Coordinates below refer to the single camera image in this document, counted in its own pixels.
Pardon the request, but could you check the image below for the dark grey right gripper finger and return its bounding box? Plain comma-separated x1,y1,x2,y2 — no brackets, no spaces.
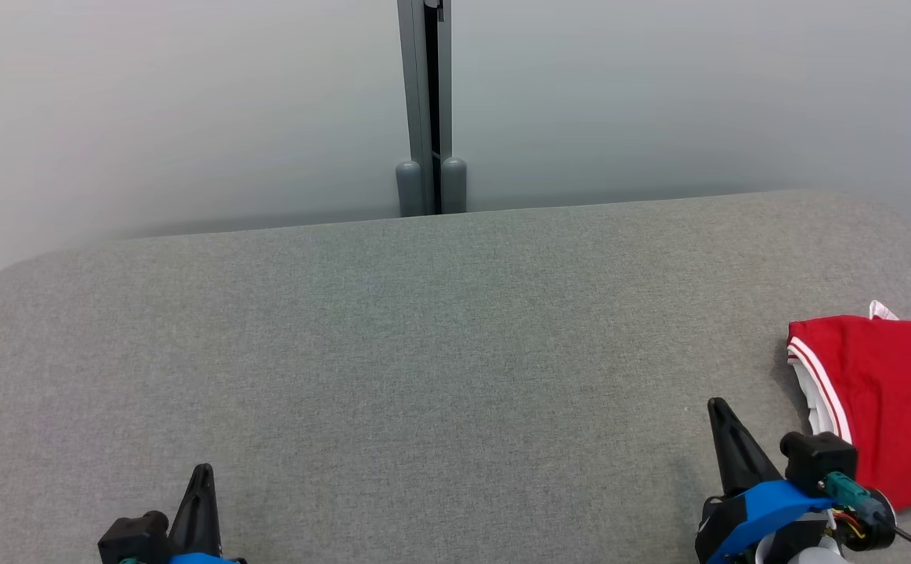
717,397,784,497
707,397,732,498

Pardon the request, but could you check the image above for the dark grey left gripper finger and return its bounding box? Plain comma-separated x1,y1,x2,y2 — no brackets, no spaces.
208,464,223,559
171,464,214,556

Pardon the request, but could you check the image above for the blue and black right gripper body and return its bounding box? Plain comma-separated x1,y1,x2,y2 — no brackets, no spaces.
694,479,837,564

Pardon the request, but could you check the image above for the red and white Bulls jersey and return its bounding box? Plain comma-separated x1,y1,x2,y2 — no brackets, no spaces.
786,300,911,530

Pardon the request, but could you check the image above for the grey metal partition post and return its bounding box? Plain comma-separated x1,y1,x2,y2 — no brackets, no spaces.
395,0,469,218

